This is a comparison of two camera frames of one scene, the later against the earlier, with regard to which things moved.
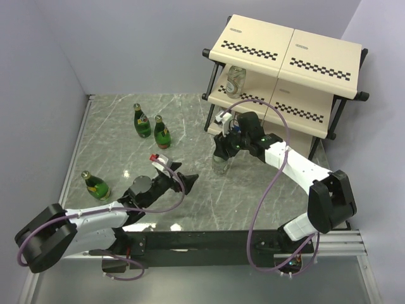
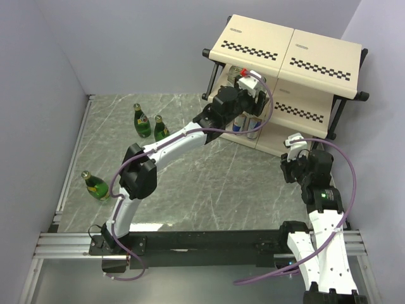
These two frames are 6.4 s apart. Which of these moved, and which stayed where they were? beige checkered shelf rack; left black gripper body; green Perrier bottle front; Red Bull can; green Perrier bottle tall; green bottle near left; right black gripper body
Moved: right black gripper body; left black gripper body
Stayed: Red Bull can; green bottle near left; beige checkered shelf rack; green Perrier bottle tall; green Perrier bottle front
